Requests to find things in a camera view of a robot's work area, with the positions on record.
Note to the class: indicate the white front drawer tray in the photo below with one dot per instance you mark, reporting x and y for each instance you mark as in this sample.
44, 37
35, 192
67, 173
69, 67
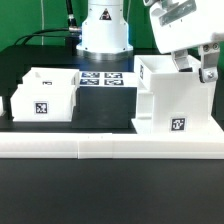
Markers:
43, 103

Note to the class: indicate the white drawer tray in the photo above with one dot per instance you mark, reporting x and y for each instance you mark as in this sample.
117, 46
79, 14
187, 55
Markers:
43, 103
53, 77

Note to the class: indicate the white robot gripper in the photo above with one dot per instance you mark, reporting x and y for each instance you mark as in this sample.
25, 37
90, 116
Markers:
183, 24

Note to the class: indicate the fiducial marker sheet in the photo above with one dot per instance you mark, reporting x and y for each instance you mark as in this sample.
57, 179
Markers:
108, 79

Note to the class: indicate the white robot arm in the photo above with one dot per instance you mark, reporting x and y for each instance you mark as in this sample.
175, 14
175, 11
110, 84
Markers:
105, 32

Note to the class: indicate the white L-shaped fence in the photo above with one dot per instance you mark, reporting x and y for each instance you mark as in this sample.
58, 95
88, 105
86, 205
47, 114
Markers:
111, 146

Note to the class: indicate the white drawer cabinet box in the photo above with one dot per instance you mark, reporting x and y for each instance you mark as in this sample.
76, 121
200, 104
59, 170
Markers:
169, 101

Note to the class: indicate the white block at left edge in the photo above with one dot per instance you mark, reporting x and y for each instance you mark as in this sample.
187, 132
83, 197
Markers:
2, 112

